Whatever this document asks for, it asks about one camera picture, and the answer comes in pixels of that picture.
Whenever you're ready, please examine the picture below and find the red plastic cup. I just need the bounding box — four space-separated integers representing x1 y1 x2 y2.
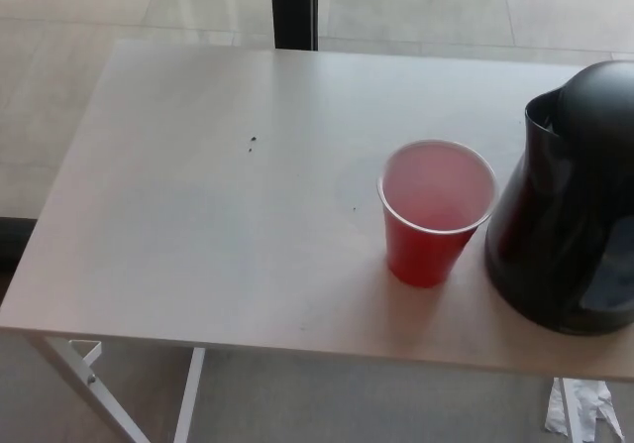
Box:
376 139 498 288

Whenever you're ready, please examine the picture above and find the white straight table leg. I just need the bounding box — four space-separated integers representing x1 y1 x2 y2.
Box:
171 347 207 443
562 377 585 443

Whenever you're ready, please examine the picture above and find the black electric kettle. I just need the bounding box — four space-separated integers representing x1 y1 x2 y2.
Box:
483 59 634 336

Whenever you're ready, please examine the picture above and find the white slanted table leg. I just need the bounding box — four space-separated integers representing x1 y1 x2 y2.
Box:
27 336 153 443

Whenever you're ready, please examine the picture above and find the black vertical window post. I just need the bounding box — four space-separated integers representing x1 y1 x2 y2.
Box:
269 0 320 52

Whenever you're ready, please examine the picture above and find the crumpled white paper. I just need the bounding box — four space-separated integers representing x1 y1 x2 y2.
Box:
544 377 626 443

